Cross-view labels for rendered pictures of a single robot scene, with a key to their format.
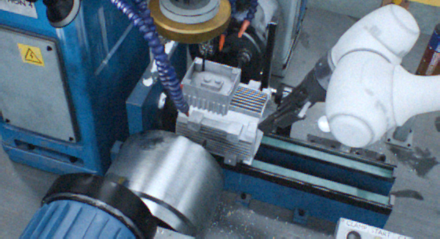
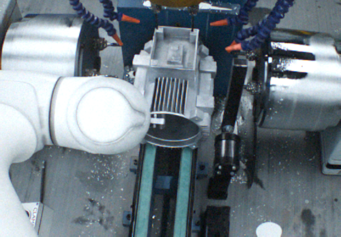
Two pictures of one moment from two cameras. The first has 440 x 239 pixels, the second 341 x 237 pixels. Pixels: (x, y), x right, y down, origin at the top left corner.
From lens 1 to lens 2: 104 cm
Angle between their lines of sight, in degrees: 48
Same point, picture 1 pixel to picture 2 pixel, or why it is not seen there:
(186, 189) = (30, 60)
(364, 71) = (8, 80)
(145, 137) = (75, 17)
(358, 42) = (73, 79)
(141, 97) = (126, 4)
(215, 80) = (173, 53)
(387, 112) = not seen: outside the picture
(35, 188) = not seen: hidden behind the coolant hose
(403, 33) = (71, 113)
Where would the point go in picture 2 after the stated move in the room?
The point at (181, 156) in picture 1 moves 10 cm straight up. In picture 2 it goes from (56, 45) to (47, 15)
